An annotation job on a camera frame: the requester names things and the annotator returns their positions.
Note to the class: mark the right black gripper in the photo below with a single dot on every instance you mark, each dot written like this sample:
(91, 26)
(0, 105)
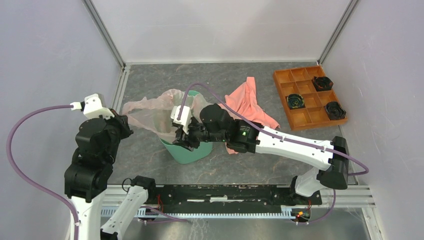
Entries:
(186, 140)

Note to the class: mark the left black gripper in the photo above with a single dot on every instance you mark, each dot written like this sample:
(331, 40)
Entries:
(122, 120)

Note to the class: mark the green plastic trash bin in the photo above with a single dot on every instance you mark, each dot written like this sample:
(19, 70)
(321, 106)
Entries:
(184, 156)

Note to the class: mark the translucent pink plastic trash bag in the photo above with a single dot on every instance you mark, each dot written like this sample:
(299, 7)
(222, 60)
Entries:
(154, 114)

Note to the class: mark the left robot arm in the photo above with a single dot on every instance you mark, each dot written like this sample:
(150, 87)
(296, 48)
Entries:
(86, 179)

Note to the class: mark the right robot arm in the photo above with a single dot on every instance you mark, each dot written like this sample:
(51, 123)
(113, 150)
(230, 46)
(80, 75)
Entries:
(328, 158)

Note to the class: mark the salmon pink cloth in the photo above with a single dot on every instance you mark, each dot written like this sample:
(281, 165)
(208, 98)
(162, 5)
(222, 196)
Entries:
(243, 100)

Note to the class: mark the black green bag roll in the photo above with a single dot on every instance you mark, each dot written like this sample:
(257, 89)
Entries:
(295, 101)

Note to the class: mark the orange compartment tray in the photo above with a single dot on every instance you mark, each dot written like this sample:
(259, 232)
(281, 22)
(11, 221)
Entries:
(299, 81)

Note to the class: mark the black bag roll top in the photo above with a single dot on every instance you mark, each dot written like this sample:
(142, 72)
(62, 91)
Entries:
(322, 83)

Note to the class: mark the black bag roll right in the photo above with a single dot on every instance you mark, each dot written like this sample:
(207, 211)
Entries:
(334, 111)

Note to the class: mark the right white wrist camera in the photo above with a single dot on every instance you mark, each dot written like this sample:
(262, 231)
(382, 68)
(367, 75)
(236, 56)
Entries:
(181, 117)

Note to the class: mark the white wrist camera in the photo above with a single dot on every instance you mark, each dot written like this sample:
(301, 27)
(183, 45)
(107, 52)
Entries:
(181, 117)
(93, 107)

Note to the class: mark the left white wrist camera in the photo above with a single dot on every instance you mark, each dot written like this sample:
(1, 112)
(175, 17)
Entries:
(93, 107)

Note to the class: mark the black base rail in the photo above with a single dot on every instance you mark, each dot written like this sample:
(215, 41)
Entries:
(183, 202)

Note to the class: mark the left corner aluminium post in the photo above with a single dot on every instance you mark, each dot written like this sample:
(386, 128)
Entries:
(93, 12)

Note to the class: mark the corner aluminium post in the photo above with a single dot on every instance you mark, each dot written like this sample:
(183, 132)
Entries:
(93, 12)
(352, 5)

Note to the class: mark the right corner aluminium post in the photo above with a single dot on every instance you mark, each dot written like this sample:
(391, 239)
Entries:
(352, 5)

